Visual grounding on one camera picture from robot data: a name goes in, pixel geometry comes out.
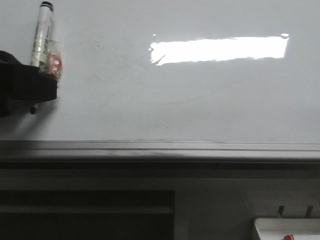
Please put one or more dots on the left metal hook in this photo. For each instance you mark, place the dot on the left metal hook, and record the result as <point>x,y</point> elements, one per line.
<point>280,211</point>

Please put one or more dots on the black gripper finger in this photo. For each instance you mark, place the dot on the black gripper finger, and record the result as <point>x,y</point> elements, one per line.
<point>22,84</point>

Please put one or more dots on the white plastic tray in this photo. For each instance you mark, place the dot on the white plastic tray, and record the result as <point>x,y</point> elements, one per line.
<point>277,228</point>

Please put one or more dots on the red marker cap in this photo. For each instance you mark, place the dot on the red marker cap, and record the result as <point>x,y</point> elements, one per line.
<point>288,237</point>

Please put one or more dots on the metal hook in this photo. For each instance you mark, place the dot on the metal hook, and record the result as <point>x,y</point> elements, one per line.
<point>280,211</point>
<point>309,211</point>

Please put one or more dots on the white black whiteboard marker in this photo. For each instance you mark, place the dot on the white black whiteboard marker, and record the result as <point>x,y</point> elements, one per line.
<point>46,54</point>

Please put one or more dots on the white whiteboard with aluminium frame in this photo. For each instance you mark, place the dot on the white whiteboard with aluminium frame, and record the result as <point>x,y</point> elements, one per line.
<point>228,80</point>

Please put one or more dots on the right metal hook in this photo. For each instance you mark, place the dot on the right metal hook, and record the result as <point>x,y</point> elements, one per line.
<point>309,211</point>

